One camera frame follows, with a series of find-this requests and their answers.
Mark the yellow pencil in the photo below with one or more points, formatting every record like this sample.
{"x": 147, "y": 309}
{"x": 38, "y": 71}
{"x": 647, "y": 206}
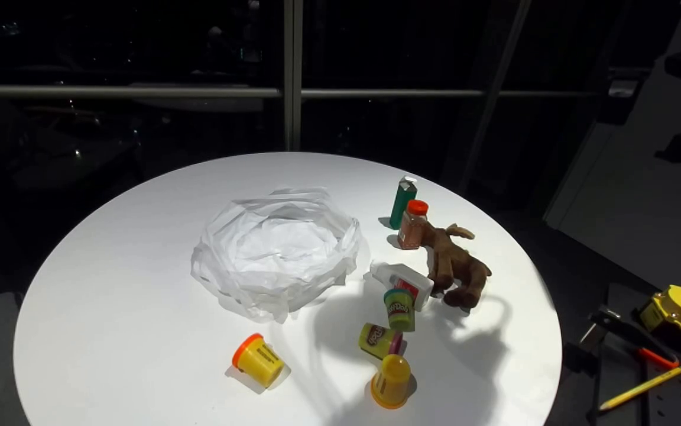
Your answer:
{"x": 641, "y": 388}

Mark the play-doh can green lid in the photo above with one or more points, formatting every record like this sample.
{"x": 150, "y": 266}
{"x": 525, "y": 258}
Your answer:
{"x": 401, "y": 311}

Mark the white translucent plastic bag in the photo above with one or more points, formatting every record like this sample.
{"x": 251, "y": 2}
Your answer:
{"x": 278, "y": 244}

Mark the brown plush animal toy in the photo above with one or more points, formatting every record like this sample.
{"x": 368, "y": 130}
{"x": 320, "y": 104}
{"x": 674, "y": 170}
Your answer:
{"x": 451, "y": 264}

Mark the play-doh can orange lid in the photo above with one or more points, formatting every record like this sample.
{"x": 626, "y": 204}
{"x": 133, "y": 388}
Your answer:
{"x": 262, "y": 359}

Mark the yellow play-doh can without lid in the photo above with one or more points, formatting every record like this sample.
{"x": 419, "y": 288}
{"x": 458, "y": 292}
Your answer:
{"x": 390, "y": 382}

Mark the grey vertical window post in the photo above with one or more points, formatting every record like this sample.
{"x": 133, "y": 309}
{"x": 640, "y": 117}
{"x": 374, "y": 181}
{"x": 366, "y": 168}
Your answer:
{"x": 291, "y": 71}

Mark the green plastic block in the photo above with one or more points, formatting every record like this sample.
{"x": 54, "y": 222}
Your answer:
{"x": 403, "y": 204}

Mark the brown spice jar red lid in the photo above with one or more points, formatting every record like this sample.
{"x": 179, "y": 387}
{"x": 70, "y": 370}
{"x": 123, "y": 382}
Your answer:
{"x": 416, "y": 208}

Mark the dark diagonal window brace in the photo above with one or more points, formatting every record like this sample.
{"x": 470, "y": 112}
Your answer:
{"x": 498, "y": 86}

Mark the grey horizontal window rail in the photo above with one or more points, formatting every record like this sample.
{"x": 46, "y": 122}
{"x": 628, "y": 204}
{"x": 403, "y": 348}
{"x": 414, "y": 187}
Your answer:
{"x": 120, "y": 91}

